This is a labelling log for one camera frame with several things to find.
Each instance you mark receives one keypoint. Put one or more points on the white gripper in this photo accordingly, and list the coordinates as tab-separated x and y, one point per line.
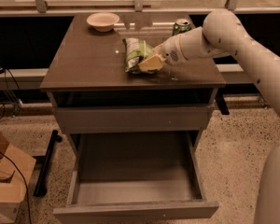
171	53

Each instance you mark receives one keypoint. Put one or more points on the green jalapeno chip bag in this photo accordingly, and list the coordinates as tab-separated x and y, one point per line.
136	50

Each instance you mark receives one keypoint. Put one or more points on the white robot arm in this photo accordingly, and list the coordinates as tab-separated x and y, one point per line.
223	34

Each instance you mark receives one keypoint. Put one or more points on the grey drawer cabinet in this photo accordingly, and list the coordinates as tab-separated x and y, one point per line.
88	72

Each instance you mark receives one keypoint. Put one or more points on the closed grey top drawer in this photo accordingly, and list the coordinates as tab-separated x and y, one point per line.
131	120

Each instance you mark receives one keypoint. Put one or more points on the open grey middle drawer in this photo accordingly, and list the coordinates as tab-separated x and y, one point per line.
126	177

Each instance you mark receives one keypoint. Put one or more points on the green soda can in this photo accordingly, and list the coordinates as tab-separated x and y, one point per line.
181	26

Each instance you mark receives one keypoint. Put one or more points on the white bowl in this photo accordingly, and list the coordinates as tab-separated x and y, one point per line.
103	22

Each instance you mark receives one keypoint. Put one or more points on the black metal stand leg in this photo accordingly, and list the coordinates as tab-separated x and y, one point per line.
44	161

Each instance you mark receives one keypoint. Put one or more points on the cardboard box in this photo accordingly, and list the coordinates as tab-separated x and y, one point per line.
16	169

